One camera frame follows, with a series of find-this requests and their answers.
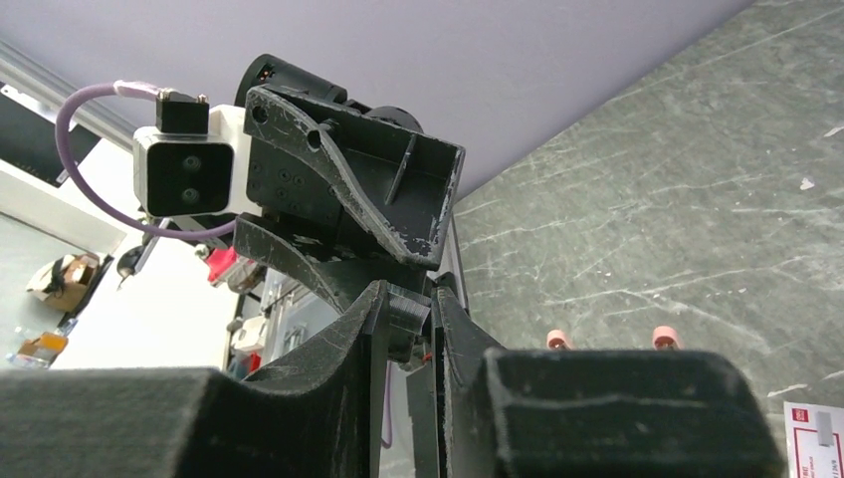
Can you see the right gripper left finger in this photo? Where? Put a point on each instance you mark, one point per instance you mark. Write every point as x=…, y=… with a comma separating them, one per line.
x=315, y=412

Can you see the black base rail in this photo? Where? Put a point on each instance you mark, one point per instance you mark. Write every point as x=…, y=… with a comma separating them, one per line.
x=30, y=98

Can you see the red white staple box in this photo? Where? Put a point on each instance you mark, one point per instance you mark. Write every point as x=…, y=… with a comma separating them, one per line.
x=814, y=440

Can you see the pink stapler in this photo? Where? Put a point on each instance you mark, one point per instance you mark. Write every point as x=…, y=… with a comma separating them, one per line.
x=665, y=338
x=557, y=340

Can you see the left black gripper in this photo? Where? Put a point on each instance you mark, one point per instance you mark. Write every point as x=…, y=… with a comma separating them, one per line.
x=343, y=186

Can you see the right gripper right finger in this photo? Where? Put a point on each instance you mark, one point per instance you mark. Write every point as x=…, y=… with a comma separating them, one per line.
x=592, y=413

